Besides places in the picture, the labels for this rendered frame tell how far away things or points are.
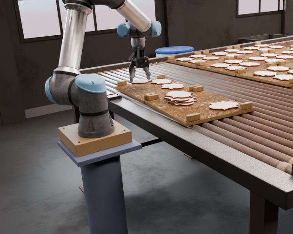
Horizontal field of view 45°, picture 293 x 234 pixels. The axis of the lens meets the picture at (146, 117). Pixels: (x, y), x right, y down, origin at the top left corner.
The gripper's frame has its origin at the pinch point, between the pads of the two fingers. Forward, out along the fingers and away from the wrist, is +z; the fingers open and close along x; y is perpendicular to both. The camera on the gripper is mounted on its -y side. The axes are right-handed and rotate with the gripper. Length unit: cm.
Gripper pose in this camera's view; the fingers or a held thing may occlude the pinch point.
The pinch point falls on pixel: (139, 81)
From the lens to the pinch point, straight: 203.1
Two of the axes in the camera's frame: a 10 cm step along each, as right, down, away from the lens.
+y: 3.7, 2.6, -8.9
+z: 0.7, 9.5, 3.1
